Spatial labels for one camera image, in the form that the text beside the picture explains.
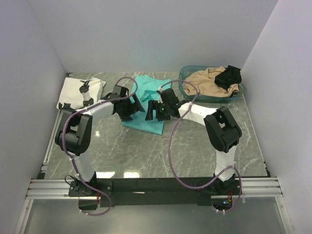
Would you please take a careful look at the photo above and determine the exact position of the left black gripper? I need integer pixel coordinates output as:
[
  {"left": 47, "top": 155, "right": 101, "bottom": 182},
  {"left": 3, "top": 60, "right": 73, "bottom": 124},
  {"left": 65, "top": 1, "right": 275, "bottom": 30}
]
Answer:
[{"left": 118, "top": 93, "right": 144, "bottom": 122}]

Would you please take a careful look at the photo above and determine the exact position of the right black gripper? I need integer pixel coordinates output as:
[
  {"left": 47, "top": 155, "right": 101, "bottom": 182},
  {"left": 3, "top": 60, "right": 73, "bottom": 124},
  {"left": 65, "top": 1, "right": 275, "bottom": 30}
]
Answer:
[{"left": 145, "top": 100, "right": 171, "bottom": 121}]

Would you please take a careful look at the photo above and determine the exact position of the teal t shirt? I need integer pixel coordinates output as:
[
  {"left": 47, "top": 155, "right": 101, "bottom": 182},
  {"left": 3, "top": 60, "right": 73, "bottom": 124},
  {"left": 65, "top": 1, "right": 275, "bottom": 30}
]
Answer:
[{"left": 121, "top": 75, "right": 171, "bottom": 135}]

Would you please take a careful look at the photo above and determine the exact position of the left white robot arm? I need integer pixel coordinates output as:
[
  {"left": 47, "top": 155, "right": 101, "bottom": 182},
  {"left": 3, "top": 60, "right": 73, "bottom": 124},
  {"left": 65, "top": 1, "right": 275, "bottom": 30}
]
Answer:
[{"left": 55, "top": 85, "right": 145, "bottom": 196}]

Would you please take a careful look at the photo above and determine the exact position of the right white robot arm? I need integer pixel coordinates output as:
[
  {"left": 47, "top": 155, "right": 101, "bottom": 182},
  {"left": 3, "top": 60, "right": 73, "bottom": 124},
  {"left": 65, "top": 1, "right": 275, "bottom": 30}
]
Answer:
[{"left": 145, "top": 88, "right": 242, "bottom": 195}]

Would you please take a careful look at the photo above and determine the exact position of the teal plastic basket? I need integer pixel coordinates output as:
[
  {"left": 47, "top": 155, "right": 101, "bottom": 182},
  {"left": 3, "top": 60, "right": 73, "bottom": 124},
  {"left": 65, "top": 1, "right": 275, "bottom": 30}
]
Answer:
[{"left": 178, "top": 65, "right": 246, "bottom": 103}]

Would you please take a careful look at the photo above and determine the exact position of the beige t shirt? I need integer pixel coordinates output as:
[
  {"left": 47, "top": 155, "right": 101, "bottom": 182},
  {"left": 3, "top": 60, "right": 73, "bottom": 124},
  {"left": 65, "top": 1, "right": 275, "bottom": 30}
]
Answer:
[{"left": 182, "top": 66, "right": 239, "bottom": 98}]

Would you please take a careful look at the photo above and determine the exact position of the folded white t shirt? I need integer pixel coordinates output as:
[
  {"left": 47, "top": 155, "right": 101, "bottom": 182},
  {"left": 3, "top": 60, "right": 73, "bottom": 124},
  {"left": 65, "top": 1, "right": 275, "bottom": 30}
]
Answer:
[{"left": 56, "top": 77, "right": 106, "bottom": 110}]

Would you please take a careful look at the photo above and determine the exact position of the black base beam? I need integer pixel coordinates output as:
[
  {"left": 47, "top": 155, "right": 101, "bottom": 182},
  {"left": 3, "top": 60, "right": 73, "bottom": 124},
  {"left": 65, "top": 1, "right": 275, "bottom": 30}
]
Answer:
[{"left": 68, "top": 177, "right": 243, "bottom": 211}]

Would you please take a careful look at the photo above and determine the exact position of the black t shirt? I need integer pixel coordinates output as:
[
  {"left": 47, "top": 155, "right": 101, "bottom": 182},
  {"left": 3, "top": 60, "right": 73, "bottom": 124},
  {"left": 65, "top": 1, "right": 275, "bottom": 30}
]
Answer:
[{"left": 214, "top": 65, "right": 242, "bottom": 89}]

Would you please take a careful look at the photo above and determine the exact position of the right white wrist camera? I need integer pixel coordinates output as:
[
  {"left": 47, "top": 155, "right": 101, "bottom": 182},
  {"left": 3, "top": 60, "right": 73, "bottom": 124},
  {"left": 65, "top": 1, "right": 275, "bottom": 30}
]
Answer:
[{"left": 156, "top": 87, "right": 163, "bottom": 103}]

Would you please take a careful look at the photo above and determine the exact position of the aluminium rail frame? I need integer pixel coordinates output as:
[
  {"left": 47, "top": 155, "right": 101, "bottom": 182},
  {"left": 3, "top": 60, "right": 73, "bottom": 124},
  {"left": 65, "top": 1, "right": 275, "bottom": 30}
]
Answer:
[{"left": 16, "top": 97, "right": 294, "bottom": 234}]

